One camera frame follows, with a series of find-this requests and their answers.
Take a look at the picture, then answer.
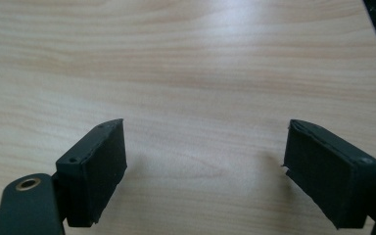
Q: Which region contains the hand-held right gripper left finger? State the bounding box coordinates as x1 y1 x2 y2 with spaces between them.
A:
56 118 127 228

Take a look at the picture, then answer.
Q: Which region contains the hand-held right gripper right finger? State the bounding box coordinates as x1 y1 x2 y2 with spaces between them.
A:
282 118 376 229

